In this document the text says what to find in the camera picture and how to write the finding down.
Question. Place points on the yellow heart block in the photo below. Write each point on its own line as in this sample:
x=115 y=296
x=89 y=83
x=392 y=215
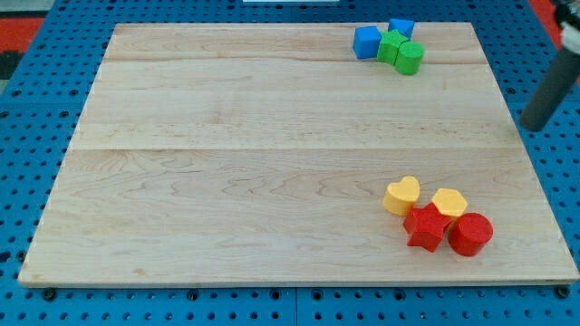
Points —
x=400 y=197

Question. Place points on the light wooden board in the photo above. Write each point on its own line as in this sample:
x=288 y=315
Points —
x=242 y=155

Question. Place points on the red cylinder block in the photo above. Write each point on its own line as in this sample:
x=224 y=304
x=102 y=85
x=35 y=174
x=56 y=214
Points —
x=470 y=233

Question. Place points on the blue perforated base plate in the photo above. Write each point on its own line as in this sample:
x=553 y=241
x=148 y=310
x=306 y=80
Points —
x=44 y=98

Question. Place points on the green cylinder block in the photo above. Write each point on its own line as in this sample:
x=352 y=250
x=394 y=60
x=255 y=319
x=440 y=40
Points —
x=409 y=58

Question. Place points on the yellow hexagon block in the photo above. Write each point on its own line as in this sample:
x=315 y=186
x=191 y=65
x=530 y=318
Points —
x=450 y=202

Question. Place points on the blue triangle block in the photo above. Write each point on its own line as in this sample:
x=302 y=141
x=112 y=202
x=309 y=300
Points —
x=403 y=26

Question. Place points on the blue cube block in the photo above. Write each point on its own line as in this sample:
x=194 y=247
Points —
x=366 y=42

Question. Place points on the red star block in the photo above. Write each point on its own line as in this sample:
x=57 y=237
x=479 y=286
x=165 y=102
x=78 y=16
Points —
x=426 y=227

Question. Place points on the green star block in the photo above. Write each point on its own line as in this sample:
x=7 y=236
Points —
x=389 y=46

